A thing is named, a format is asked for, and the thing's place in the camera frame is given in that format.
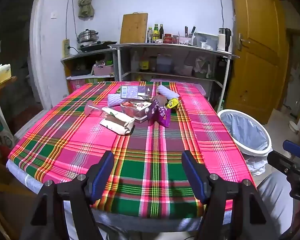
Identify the wooden side table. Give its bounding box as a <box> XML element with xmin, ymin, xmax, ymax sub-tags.
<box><xmin>0</xmin><ymin>76</ymin><xmax>17</xmax><ymax>107</ymax></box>

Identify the purple milk drink carton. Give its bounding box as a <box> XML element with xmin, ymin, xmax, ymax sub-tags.
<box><xmin>120</xmin><ymin>85</ymin><xmax>154</xmax><ymax>100</ymax></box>

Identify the white round waste bin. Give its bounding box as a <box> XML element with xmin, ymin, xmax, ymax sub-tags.
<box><xmin>217</xmin><ymin>109</ymin><xmax>272</xmax><ymax>158</ymax></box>

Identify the metal door handle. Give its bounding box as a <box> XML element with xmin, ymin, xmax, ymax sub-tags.
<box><xmin>237</xmin><ymin>33</ymin><xmax>251</xmax><ymax>52</ymax></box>

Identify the yellow wooden door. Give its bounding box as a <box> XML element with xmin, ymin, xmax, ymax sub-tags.
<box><xmin>225</xmin><ymin>0</ymin><xmax>290</xmax><ymax>125</ymax></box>

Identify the white cylindrical jug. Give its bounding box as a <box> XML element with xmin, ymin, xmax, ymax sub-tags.
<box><xmin>217</xmin><ymin>34</ymin><xmax>227</xmax><ymax>52</ymax></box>

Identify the black steel electric kettle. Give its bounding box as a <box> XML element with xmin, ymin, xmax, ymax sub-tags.
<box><xmin>218</xmin><ymin>28</ymin><xmax>232</xmax><ymax>53</ymax></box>

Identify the pink woven basket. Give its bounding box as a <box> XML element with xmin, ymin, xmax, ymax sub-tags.
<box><xmin>93</xmin><ymin>64</ymin><xmax>115</xmax><ymax>76</ymax></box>

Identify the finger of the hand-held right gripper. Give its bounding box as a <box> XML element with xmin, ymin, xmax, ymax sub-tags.
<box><xmin>283</xmin><ymin>140</ymin><xmax>300</xmax><ymax>159</ymax></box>
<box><xmin>267</xmin><ymin>150</ymin><xmax>300</xmax><ymax>178</ymax></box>

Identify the person's grey trouser leg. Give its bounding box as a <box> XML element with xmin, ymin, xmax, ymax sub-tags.
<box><xmin>256</xmin><ymin>171</ymin><xmax>298</xmax><ymax>238</ymax></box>

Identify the pink green plaid tablecloth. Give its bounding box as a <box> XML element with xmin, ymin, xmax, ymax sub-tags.
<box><xmin>7</xmin><ymin>81</ymin><xmax>256</xmax><ymax>219</ymax></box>

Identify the steel steamer pot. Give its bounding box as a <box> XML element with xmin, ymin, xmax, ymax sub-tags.
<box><xmin>76</xmin><ymin>29</ymin><xmax>99</xmax><ymax>43</ymax></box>

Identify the wooden cutting board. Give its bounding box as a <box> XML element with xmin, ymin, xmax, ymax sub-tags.
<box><xmin>119</xmin><ymin>13</ymin><xmax>148</xmax><ymax>44</ymax></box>

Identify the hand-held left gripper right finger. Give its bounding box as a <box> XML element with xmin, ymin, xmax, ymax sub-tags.
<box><xmin>181</xmin><ymin>150</ymin><xmax>278</xmax><ymax>240</ymax></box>

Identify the clear plastic food box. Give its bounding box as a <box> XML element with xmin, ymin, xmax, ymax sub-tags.
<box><xmin>120</xmin><ymin>100</ymin><xmax>153</xmax><ymax>124</ymax></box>

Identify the black wall cable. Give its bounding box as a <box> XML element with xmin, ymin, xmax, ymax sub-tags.
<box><xmin>216</xmin><ymin>0</ymin><xmax>225</xmax><ymax>28</ymax></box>

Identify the yellow tissue pack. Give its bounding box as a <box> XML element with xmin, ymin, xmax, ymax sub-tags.
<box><xmin>0</xmin><ymin>57</ymin><xmax>12</xmax><ymax>90</ymax></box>

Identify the white printed snack bag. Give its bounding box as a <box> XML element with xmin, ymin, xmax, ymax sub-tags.
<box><xmin>99</xmin><ymin>106</ymin><xmax>136</xmax><ymax>136</ymax></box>

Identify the clear plastic cup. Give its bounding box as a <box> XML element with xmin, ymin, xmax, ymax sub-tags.
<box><xmin>84</xmin><ymin>100</ymin><xmax>102</xmax><ymax>117</ymax></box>

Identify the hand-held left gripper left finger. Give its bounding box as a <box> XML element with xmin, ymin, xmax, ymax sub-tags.
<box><xmin>20</xmin><ymin>151</ymin><xmax>115</xmax><ymax>240</ymax></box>

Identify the yellow power strip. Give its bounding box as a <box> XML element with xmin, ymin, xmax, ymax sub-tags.
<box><xmin>62</xmin><ymin>39</ymin><xmax>70</xmax><ymax>58</ymax></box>

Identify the crumpled plastic bag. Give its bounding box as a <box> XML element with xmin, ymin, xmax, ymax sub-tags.
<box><xmin>194</xmin><ymin>57</ymin><xmax>212</xmax><ymax>78</ymax></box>

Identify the black induction cooker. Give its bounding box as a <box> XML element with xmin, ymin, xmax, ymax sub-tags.
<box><xmin>77</xmin><ymin>41</ymin><xmax>118</xmax><ymax>52</ymax></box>

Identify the clear plastic storage container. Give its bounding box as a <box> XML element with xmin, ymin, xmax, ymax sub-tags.
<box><xmin>194</xmin><ymin>32</ymin><xmax>219</xmax><ymax>50</ymax></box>

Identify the metal kitchen counter shelf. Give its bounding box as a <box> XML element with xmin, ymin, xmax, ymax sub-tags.
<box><xmin>107</xmin><ymin>42</ymin><xmax>240</xmax><ymax>110</ymax></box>

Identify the pink knife holder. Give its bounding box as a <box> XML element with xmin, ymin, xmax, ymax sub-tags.
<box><xmin>178</xmin><ymin>35</ymin><xmax>193</xmax><ymax>46</ymax></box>

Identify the pink printed carton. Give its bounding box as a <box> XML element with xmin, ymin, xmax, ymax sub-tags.
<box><xmin>67</xmin><ymin>79</ymin><xmax>88</xmax><ymax>94</ymax></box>

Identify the small white shelf unit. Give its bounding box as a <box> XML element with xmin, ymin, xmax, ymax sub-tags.
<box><xmin>61</xmin><ymin>48</ymin><xmax>119</xmax><ymax>94</ymax></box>

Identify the blue plastic canister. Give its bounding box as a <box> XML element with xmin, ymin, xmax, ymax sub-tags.
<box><xmin>156</xmin><ymin>54</ymin><xmax>172</xmax><ymax>73</ymax></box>

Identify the pale blue bin liner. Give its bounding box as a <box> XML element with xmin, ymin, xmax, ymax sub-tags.
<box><xmin>219</xmin><ymin>112</ymin><xmax>269</xmax><ymax>177</ymax></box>

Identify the purple snack bag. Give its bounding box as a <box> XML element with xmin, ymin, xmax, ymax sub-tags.
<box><xmin>147</xmin><ymin>97</ymin><xmax>171</xmax><ymax>127</ymax></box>

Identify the yellow snack packet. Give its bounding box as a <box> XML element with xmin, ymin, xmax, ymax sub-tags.
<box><xmin>165</xmin><ymin>97</ymin><xmax>179</xmax><ymax>110</ymax></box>

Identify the white foam fruit net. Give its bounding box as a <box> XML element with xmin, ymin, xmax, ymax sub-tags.
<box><xmin>107</xmin><ymin>94</ymin><xmax>130</xmax><ymax>107</ymax></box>
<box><xmin>157</xmin><ymin>85</ymin><xmax>182</xmax><ymax>100</ymax></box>

